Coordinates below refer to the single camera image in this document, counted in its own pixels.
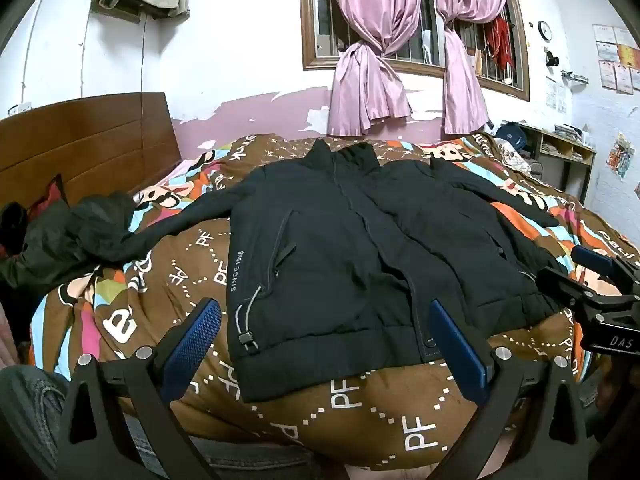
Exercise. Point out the red hanging clothes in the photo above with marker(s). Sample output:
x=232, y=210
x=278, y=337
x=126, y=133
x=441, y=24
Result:
x=501, y=45

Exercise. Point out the wide pink curtain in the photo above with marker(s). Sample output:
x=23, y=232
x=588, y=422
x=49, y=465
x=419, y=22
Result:
x=375, y=60

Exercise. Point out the wooden shelf unit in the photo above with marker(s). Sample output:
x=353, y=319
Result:
x=565, y=150

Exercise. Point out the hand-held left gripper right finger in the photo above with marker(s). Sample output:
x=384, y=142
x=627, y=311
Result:
x=457, y=355

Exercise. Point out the person's jeans leg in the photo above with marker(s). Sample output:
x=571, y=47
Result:
x=30, y=410

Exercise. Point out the brown printed blanket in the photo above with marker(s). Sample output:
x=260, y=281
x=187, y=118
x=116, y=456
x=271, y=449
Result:
x=380, y=410

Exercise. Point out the black zip jacket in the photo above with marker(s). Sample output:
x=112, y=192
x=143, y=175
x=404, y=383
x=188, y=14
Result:
x=325, y=260

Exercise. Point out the metal wall rack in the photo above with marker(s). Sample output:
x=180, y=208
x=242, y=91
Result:
x=575, y=77

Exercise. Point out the black wall device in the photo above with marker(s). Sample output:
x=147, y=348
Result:
x=552, y=58

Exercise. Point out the group of wall certificates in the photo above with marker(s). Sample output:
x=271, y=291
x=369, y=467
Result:
x=620, y=65

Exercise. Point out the narrow pink curtain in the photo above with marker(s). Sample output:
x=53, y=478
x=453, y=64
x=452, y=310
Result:
x=462, y=90

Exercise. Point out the wooden headboard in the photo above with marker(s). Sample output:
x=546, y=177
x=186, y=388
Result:
x=100, y=145

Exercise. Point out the white patterned cloth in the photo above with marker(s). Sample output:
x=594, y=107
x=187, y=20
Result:
x=515, y=155

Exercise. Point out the colourful wall sticker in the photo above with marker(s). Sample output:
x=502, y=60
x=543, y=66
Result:
x=620, y=156

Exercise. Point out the round wall clock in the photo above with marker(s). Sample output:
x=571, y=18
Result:
x=544, y=31

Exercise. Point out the crumpled dark green jacket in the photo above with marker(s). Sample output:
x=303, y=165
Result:
x=65, y=240

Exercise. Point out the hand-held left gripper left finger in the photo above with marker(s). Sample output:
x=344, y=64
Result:
x=192, y=347

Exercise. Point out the white wall socket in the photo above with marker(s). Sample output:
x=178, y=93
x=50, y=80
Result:
x=20, y=109

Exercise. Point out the dark blue cap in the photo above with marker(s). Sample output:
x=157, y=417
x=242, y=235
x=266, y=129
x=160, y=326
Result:
x=512, y=135

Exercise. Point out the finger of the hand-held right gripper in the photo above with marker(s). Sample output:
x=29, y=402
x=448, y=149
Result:
x=565, y=285
x=595, y=258

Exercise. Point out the white wall papers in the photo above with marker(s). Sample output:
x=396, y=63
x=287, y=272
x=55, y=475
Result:
x=555, y=96

